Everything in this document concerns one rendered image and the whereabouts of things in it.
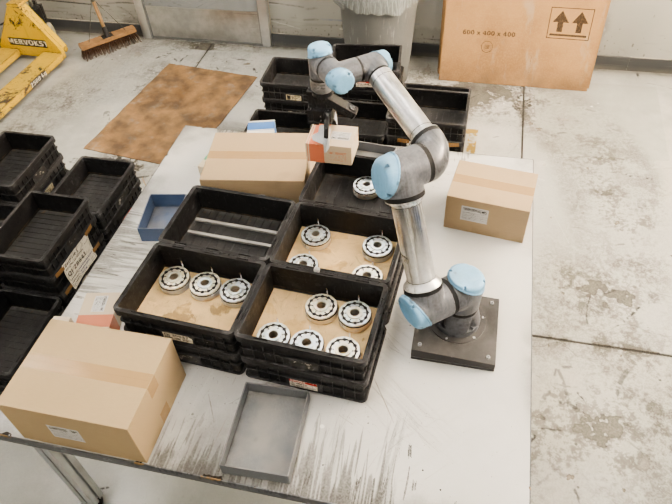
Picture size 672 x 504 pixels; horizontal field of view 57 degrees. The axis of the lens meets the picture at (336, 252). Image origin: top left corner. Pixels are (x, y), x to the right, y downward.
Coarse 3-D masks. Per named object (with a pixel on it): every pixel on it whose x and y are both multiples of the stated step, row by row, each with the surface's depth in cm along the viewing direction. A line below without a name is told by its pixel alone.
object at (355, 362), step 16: (304, 272) 196; (320, 272) 195; (256, 288) 192; (384, 288) 190; (384, 304) 188; (240, 320) 184; (240, 336) 180; (288, 352) 178; (304, 352) 175; (320, 352) 175; (368, 352) 174
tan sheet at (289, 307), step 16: (272, 304) 200; (288, 304) 200; (304, 304) 200; (272, 320) 196; (288, 320) 195; (304, 320) 195; (336, 320) 195; (256, 336) 192; (336, 336) 190; (352, 336) 190; (368, 336) 190
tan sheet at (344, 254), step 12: (300, 240) 219; (336, 240) 219; (348, 240) 218; (360, 240) 218; (300, 252) 215; (312, 252) 215; (324, 252) 215; (336, 252) 215; (348, 252) 214; (360, 252) 214; (324, 264) 211; (336, 264) 211; (348, 264) 211; (360, 264) 210; (384, 264) 210; (384, 276) 206
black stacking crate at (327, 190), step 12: (324, 168) 242; (336, 168) 241; (348, 168) 240; (360, 168) 238; (312, 180) 228; (324, 180) 242; (336, 180) 241; (348, 180) 241; (312, 192) 231; (324, 192) 237; (336, 192) 236; (348, 192) 236; (348, 204) 231; (360, 204) 231; (372, 204) 231; (384, 204) 231
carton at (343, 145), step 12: (312, 132) 214; (336, 132) 214; (348, 132) 214; (312, 144) 210; (336, 144) 209; (348, 144) 209; (312, 156) 214; (324, 156) 213; (336, 156) 212; (348, 156) 210
